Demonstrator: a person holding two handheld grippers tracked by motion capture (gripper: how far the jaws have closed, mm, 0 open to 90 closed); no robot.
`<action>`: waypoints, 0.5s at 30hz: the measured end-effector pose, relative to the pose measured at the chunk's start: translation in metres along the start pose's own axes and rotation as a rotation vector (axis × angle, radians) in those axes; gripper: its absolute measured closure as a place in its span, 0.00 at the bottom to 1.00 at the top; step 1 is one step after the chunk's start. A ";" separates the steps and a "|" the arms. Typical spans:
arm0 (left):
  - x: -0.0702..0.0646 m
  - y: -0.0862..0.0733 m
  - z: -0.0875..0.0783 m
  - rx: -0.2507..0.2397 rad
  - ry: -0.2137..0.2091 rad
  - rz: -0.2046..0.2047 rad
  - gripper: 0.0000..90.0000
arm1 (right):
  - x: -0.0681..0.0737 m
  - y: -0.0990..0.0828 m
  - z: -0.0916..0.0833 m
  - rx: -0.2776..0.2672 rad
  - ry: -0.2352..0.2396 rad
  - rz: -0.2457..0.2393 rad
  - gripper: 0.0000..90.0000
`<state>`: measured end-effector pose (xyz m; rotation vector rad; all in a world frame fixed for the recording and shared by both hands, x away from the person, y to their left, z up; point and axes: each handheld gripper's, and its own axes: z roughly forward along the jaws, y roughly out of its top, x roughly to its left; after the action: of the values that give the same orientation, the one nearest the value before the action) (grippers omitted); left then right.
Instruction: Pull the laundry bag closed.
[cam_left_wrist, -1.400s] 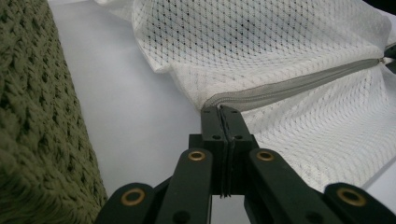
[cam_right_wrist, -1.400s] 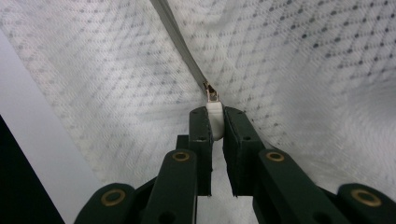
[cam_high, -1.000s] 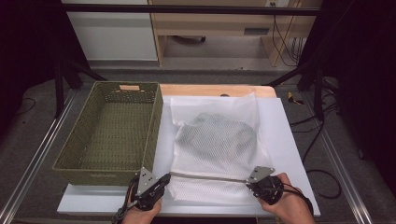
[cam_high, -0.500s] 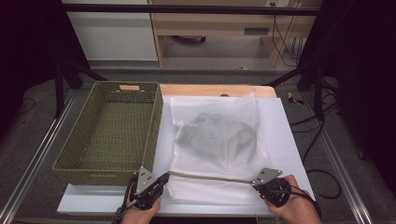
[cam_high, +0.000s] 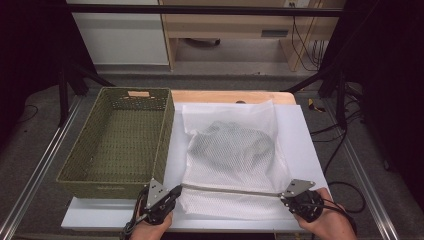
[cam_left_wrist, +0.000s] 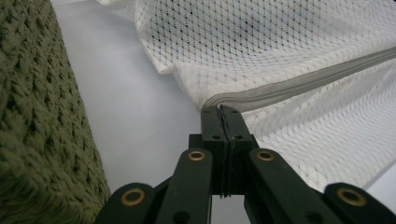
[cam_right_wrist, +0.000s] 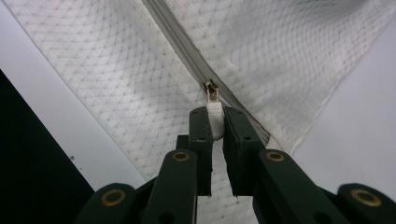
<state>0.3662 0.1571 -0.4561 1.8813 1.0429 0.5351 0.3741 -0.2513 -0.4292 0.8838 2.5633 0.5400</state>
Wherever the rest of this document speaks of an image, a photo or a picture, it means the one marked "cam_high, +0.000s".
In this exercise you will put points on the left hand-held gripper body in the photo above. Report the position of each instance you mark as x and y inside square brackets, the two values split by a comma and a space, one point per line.
[156, 195]

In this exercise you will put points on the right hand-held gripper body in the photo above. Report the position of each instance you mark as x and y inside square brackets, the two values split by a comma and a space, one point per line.
[300, 187]

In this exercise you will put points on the white mesh laundry bag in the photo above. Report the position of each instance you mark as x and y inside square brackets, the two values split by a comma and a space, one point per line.
[233, 206]

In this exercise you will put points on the green woven basket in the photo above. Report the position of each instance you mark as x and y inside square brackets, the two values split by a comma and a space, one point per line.
[126, 140]

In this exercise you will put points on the blue denim jeans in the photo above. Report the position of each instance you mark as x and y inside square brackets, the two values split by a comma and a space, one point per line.
[230, 146]

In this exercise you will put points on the person's left hand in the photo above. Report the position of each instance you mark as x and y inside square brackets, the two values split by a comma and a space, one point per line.
[150, 231]

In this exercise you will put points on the person's right hand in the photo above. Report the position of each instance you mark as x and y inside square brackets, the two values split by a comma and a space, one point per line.
[328, 226]

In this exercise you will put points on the yellow and black floor object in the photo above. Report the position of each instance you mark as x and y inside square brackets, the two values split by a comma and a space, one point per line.
[313, 106]

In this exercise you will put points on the black metal stand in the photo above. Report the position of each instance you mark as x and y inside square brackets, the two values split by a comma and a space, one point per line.
[340, 100]
[62, 100]

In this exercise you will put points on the black curtain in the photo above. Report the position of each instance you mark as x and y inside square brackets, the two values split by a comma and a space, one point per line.
[390, 83]
[26, 50]

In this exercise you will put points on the white cabinet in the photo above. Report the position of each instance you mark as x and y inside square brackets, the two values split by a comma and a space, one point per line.
[123, 40]

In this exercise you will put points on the light wooden desk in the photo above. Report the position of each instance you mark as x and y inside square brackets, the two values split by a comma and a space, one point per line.
[233, 25]

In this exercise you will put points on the black horizontal bar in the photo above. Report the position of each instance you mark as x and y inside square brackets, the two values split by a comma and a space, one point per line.
[200, 10]

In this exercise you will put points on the aluminium rail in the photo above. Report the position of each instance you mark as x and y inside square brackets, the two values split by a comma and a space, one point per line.
[40, 170]
[366, 190]

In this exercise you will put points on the white wall socket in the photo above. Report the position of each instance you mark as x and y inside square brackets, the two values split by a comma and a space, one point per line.
[296, 3]

